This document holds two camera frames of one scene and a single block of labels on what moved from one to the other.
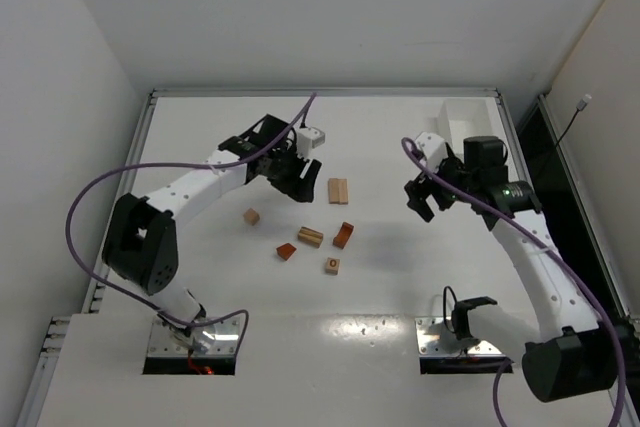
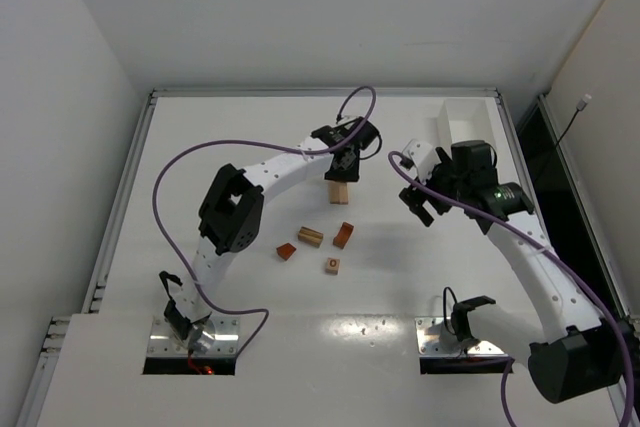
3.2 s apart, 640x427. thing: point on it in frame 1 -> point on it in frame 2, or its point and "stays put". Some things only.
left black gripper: [288, 173] -> [343, 175]
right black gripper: [430, 188] stays put
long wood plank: [343, 191] stays put
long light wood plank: [334, 190] stays put
